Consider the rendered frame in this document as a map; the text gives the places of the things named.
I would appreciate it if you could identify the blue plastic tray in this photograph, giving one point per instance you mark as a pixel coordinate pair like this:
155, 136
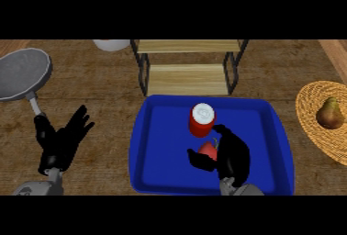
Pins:
172, 153

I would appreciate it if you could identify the white bowl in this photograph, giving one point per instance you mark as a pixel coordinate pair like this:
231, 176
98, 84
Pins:
113, 44

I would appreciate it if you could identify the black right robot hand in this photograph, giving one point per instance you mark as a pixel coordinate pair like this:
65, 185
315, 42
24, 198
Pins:
232, 153

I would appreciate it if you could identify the brown green pear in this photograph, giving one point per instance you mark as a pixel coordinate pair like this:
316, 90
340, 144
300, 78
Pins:
330, 115

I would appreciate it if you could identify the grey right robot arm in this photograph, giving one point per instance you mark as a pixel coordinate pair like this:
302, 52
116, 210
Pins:
238, 187

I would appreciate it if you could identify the grey frying pan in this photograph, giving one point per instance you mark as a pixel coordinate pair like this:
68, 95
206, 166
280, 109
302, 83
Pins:
21, 75

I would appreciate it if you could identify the red can with white lid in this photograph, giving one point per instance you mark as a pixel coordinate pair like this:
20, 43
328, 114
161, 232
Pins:
201, 120

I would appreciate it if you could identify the pale wooden board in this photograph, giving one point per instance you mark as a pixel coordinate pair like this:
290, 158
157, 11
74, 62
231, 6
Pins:
337, 55

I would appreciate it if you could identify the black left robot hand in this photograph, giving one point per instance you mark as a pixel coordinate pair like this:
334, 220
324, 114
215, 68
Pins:
62, 140

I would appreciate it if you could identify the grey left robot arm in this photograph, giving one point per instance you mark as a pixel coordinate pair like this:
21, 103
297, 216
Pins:
43, 184

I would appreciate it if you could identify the wicker basket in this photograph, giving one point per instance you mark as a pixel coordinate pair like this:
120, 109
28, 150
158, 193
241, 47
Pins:
316, 104

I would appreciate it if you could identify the wooden tiered shelf black frame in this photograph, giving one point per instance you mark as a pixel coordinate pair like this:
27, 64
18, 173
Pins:
188, 75

